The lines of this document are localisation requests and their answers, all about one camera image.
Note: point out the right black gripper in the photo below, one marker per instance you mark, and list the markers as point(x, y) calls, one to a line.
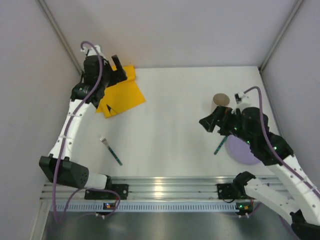
point(217, 119)

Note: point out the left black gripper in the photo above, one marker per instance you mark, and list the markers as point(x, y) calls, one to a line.
point(116, 75)

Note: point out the spoon with teal handle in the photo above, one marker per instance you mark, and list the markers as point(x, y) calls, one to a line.
point(220, 145)

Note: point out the beige paper cup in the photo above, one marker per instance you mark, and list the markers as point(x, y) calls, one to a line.
point(219, 100)

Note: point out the yellow cartoon cloth placemat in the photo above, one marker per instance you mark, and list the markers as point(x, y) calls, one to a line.
point(121, 97)

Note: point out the purple plastic plate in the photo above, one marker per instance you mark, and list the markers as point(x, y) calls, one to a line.
point(240, 151)

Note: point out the fork with teal handle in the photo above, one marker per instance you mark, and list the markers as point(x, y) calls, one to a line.
point(105, 142)

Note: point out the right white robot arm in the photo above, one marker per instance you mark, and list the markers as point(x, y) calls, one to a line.
point(302, 211)

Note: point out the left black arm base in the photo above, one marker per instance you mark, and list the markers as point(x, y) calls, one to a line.
point(117, 191)

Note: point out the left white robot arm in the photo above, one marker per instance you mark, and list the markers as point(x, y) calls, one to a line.
point(61, 165)

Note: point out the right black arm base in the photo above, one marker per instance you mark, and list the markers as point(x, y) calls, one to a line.
point(226, 191)

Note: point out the slotted grey cable duct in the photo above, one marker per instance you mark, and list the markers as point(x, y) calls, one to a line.
point(157, 207)

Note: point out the aluminium mounting rail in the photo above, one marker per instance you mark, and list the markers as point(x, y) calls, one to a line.
point(167, 188)

